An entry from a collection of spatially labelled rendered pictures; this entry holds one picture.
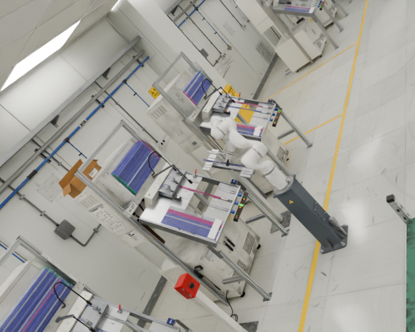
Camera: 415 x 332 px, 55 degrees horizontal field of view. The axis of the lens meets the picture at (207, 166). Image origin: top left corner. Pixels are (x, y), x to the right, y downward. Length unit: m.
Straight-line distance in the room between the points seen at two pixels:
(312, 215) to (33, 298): 2.12
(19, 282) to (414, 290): 2.50
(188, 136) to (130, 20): 2.58
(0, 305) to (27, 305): 0.22
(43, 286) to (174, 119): 2.38
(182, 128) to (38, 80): 1.99
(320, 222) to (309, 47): 4.76
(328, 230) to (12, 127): 3.61
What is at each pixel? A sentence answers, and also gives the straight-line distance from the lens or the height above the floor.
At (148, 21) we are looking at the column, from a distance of 6.46.
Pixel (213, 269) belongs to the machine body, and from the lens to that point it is 3.68.
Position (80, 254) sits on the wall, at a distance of 4.85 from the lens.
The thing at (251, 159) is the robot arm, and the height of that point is 1.08.
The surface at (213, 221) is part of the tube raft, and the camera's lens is 3.45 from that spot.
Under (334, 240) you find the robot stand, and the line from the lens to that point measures 3.49.
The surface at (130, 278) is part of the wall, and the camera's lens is 5.10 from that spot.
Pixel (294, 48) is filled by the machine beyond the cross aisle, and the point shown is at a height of 0.43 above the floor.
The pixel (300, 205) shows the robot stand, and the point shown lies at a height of 0.52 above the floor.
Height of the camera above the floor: 2.15
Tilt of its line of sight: 17 degrees down
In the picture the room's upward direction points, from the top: 45 degrees counter-clockwise
